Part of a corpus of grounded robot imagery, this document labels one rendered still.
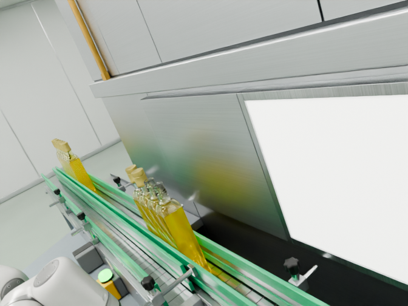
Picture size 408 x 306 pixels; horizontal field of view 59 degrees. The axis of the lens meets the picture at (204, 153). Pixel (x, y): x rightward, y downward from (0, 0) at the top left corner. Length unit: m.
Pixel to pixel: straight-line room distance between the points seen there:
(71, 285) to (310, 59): 0.49
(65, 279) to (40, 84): 6.20
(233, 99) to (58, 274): 0.42
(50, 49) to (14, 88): 0.88
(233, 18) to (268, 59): 0.11
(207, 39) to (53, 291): 0.51
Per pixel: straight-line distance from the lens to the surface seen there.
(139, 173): 1.00
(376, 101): 0.50
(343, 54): 0.51
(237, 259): 0.85
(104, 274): 1.28
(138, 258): 1.19
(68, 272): 0.63
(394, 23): 0.46
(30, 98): 6.71
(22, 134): 6.70
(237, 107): 0.69
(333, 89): 0.52
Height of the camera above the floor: 1.46
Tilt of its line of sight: 19 degrees down
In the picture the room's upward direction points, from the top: 22 degrees counter-clockwise
